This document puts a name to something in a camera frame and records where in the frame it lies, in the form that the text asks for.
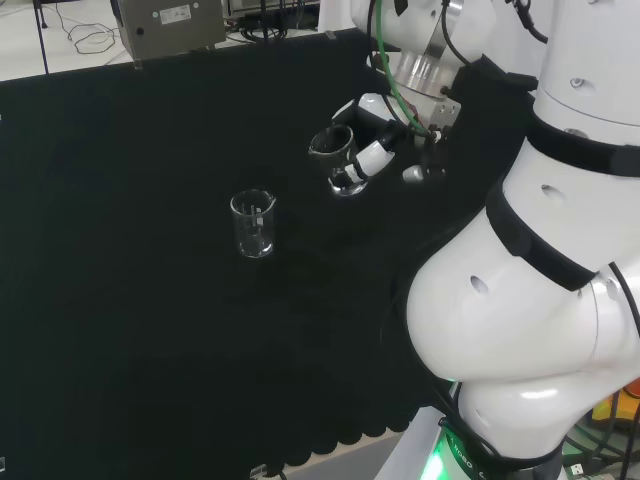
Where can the black tripod leg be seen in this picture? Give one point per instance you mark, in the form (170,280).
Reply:
(40,35)

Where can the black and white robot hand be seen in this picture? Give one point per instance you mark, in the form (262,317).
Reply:
(372,112)

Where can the yellow stop button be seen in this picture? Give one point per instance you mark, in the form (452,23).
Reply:
(622,405)

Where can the black bench cloth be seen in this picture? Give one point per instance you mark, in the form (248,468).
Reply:
(125,300)

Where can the small grey connector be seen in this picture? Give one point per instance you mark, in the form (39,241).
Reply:
(258,471)

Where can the silver usb plug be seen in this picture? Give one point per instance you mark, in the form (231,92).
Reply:
(577,469)

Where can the grey metal box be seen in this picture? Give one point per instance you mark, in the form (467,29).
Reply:
(170,25)

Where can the clear glass beaker with water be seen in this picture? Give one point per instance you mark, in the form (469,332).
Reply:
(330,145)

